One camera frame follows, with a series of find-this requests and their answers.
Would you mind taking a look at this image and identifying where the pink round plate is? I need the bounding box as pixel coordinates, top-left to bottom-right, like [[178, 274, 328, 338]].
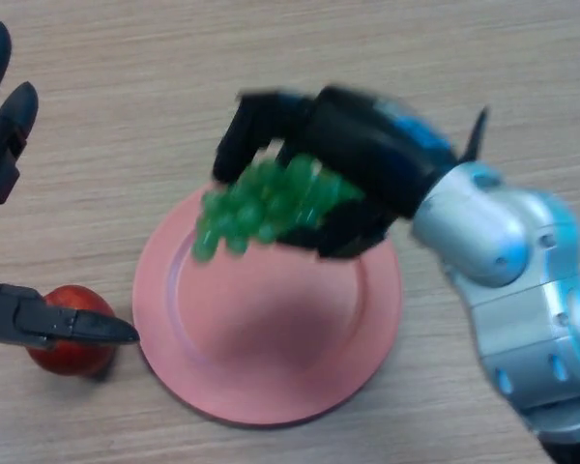
[[131, 181, 402, 427]]

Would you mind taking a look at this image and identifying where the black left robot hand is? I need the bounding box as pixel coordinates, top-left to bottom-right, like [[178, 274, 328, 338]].
[[0, 19, 140, 350]]

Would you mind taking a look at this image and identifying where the red apple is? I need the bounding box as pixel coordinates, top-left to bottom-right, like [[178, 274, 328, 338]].
[[26, 284, 116, 378]]

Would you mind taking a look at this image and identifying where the green grape bunch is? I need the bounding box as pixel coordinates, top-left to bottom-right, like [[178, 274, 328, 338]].
[[190, 154, 366, 266]]

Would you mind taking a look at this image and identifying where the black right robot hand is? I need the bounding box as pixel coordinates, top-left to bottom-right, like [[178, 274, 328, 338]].
[[212, 85, 461, 260]]

